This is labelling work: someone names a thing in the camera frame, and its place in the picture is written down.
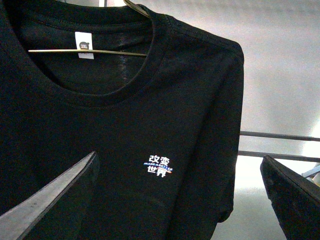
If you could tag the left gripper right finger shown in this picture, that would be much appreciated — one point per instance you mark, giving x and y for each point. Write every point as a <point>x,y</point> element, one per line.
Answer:
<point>294,199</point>

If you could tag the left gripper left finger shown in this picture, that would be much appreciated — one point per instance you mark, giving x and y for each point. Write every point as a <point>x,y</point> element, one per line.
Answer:
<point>56,211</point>

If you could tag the black printed t-shirt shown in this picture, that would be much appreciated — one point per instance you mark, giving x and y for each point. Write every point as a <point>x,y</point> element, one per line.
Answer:
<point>165,127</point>

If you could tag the gold metal clothes hanger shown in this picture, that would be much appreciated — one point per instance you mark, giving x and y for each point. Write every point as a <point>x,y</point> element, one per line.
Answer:
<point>130,4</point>

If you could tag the lower rack crossbar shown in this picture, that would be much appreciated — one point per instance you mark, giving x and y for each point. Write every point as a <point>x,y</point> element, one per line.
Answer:
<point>279,156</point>

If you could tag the rack crossbar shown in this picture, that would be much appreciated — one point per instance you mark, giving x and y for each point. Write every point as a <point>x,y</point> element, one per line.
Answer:
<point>279,136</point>
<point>279,156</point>

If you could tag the upper rack crossbar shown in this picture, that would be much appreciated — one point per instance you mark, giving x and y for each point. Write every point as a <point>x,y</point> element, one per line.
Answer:
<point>279,136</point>

